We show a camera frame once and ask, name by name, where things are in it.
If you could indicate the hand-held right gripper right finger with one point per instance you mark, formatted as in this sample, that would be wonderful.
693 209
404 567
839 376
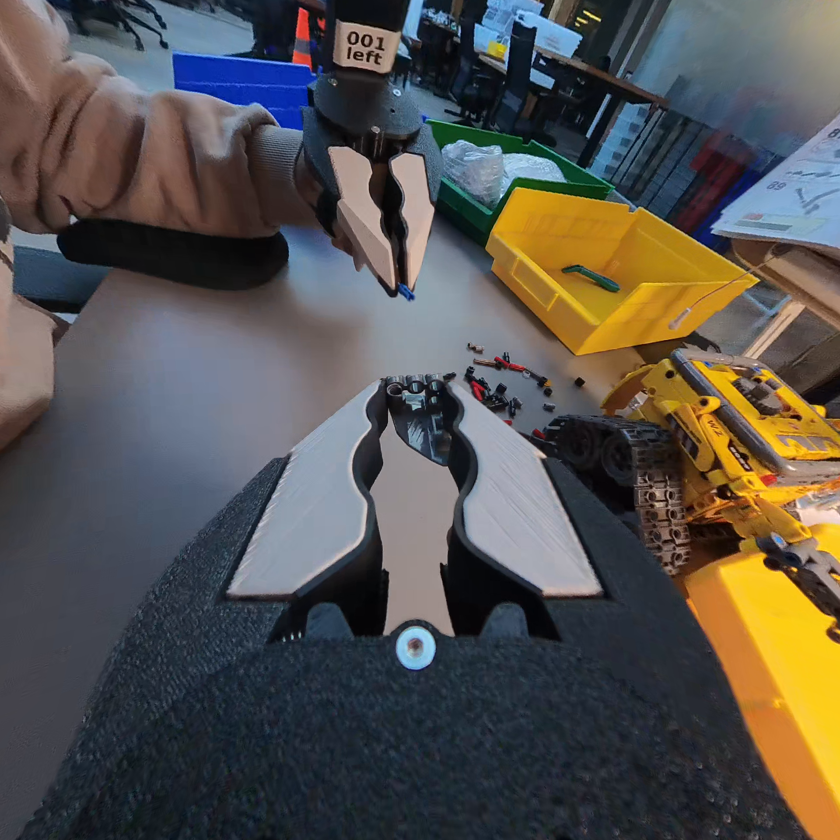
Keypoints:
519 525

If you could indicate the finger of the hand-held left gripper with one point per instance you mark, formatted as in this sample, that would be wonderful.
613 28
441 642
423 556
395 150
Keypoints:
415 210
361 197

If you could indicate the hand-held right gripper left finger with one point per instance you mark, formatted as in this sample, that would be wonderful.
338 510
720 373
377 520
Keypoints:
309 525

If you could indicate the blue toy pin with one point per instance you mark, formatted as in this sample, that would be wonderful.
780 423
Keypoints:
406 293

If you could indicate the pile of small pins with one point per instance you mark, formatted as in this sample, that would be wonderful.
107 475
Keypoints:
505 381

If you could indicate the blue grey connector assembly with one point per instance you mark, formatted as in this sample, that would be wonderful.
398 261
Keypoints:
418 414

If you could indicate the yellow tracked toy robot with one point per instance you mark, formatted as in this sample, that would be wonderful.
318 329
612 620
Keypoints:
709 446

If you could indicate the yellow parts tray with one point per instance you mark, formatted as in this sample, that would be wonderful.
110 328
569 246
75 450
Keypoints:
775 683

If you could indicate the person's left forearm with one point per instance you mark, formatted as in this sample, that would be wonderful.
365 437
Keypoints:
131 145

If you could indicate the green storage bin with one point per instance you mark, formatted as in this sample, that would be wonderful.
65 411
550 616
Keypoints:
460 197

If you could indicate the clear plastic bag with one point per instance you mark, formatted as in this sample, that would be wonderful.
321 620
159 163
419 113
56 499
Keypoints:
492 168

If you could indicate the orange traffic cone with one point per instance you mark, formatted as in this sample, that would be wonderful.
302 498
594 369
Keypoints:
302 33

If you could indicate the blue storage bin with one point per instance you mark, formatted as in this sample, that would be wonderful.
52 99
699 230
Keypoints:
243 79

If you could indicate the black office chair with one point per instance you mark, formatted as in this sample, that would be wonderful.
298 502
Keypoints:
519 72

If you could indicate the green curved tool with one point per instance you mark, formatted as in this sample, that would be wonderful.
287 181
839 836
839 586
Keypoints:
591 277

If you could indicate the yellow storage bin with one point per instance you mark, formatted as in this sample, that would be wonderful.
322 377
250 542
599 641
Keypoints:
617 263

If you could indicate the instruction booklet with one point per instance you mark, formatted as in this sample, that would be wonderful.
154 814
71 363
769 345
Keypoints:
801 197

